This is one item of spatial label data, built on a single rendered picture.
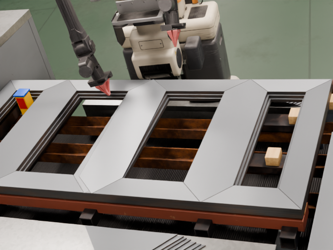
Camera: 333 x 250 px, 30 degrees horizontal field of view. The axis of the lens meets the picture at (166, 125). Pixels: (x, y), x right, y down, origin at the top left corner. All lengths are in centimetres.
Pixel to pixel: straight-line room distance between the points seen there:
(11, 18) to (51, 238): 142
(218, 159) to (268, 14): 294
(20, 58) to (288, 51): 201
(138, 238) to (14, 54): 147
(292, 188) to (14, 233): 103
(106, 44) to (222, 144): 299
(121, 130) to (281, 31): 248
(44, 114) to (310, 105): 115
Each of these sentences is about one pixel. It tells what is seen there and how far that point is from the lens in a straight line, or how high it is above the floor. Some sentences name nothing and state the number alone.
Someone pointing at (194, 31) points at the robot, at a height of 76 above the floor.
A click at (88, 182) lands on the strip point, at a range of 231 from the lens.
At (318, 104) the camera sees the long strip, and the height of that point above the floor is 86.
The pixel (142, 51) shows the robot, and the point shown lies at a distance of 315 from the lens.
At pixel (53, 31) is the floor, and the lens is 570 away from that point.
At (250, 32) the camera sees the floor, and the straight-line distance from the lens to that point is 483.
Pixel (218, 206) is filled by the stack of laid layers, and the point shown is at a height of 84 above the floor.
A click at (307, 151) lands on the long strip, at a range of 221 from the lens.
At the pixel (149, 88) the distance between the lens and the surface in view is 274.
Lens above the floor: 225
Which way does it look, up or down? 34 degrees down
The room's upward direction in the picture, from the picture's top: 15 degrees counter-clockwise
